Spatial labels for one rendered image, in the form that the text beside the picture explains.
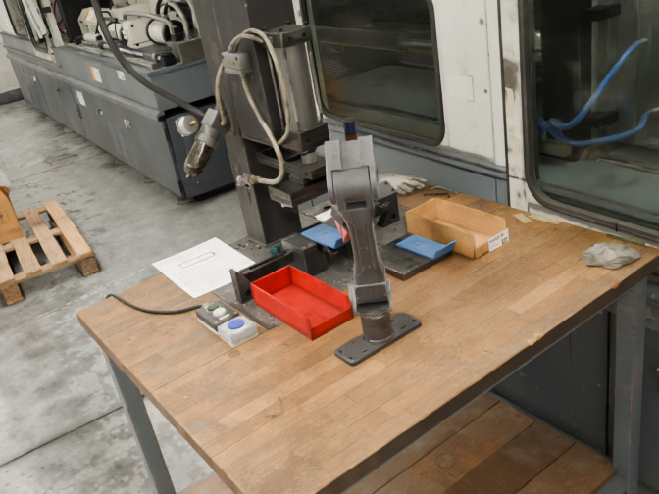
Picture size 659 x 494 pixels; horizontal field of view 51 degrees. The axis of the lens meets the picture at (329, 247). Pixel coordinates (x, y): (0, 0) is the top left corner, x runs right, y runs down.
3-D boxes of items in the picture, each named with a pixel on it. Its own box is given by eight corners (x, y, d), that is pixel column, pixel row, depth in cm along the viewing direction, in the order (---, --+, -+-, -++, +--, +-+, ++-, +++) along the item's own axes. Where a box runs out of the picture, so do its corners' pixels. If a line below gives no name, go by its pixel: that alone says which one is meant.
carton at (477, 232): (475, 263, 175) (473, 235, 172) (407, 237, 194) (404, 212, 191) (509, 243, 181) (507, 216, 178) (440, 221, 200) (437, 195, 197)
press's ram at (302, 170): (296, 220, 171) (273, 101, 158) (243, 197, 191) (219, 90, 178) (353, 194, 180) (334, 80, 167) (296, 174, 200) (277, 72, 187)
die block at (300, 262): (308, 279, 180) (303, 253, 177) (286, 268, 187) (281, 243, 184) (367, 249, 190) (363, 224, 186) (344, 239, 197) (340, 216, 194)
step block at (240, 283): (242, 304, 174) (234, 272, 170) (236, 300, 176) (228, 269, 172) (264, 293, 177) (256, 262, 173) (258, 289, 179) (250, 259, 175)
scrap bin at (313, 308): (312, 341, 154) (307, 319, 151) (254, 304, 173) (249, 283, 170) (354, 318, 160) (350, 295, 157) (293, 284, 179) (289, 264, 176)
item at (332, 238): (337, 250, 172) (336, 239, 171) (301, 233, 183) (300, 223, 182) (359, 240, 175) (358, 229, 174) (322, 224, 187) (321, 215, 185)
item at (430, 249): (437, 261, 173) (436, 251, 172) (395, 245, 184) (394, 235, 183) (457, 250, 176) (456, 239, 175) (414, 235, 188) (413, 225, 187)
